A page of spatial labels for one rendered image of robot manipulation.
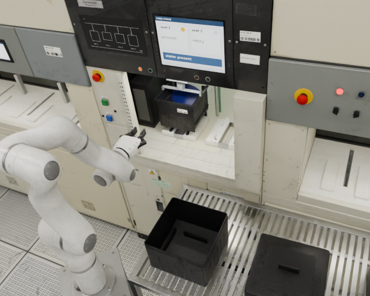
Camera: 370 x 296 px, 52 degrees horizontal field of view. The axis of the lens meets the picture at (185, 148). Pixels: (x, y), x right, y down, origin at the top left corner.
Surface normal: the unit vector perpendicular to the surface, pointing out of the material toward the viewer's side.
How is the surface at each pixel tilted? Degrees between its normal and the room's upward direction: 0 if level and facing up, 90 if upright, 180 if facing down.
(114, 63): 90
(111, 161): 50
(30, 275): 0
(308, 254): 0
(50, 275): 0
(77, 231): 63
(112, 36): 90
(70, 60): 90
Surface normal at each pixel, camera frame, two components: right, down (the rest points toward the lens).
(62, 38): -0.41, 0.64
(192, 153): -0.10, -0.74
